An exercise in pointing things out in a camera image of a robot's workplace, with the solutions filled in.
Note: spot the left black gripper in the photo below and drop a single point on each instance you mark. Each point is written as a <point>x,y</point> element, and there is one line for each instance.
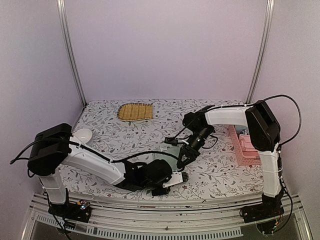
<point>161,193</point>

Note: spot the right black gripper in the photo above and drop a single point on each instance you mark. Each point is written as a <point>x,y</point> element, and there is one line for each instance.
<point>189,152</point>

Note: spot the light green towel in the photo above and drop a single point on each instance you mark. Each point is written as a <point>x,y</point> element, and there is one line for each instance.
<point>172,150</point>

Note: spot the pink towel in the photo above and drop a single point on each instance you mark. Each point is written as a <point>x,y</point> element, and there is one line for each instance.
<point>247,148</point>

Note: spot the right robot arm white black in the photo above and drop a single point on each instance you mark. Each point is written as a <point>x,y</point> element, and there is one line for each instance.
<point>264,132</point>

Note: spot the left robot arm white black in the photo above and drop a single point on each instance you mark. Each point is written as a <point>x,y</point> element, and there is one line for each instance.
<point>58,146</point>

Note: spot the pink plastic basket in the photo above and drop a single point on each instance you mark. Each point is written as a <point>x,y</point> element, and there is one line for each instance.
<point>241,160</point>

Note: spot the blue rolled towel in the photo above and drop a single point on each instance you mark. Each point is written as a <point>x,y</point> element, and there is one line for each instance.
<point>243,131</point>

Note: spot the woven bamboo tray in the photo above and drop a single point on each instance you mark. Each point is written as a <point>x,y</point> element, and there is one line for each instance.
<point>131,112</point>

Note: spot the white ceramic bowl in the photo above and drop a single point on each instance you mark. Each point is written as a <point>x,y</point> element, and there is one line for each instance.
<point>85,135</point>

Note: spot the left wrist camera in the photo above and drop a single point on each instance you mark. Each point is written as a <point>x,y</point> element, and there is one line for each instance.
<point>176,178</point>

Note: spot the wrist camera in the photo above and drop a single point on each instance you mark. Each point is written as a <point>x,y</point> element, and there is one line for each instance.
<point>176,178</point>
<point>174,141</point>

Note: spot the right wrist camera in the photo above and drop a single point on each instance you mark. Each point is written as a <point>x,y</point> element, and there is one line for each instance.
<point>174,141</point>

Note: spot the aluminium front rail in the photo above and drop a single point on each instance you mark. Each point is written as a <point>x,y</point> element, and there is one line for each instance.
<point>201,219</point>

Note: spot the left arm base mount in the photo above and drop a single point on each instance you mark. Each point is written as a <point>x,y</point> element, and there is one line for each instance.
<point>79,211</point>

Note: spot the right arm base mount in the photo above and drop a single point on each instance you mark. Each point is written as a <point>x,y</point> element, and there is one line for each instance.
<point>257,212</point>

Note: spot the right aluminium frame post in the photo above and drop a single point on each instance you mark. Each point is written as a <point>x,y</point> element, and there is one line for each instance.
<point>267,24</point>

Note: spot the aluminium frame post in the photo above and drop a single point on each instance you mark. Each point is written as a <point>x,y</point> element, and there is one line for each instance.
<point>267,24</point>
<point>62,13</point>

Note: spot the left aluminium frame post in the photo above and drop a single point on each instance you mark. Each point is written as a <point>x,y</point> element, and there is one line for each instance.
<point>62,13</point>

